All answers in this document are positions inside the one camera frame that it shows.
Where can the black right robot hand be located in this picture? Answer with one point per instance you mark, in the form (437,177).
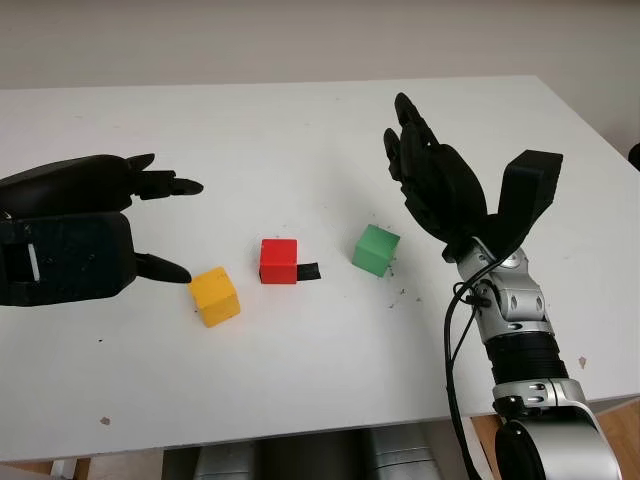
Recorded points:
(440,185)

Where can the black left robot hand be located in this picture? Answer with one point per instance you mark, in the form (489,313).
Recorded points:
(70,185)

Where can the green block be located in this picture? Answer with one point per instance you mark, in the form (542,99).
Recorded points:
(375,248)

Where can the red block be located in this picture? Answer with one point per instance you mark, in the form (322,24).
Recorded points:
(277,262)

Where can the yellow block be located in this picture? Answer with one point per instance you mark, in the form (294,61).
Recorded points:
(215,297)

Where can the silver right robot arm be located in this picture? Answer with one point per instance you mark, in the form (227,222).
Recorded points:
(520,310)

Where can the black tape strip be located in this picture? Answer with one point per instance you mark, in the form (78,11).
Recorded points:
(310,272)

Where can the dark object beside table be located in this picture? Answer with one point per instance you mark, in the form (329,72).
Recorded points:
(635,157)

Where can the white table leg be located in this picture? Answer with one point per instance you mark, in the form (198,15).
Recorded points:
(63,470)
(469,450)

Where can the grey right robot leg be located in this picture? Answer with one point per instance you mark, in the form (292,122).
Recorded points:
(405,456)

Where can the grey robot leg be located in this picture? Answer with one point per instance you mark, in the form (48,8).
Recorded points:
(225,462)
(405,456)

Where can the grey left robot leg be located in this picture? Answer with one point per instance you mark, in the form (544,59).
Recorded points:
(225,462)

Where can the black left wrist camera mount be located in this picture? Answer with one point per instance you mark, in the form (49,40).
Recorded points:
(70,260)

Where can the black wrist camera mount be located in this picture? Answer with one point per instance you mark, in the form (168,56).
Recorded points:
(70,260)
(530,190)

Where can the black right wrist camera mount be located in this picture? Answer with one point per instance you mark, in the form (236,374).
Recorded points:
(530,190)

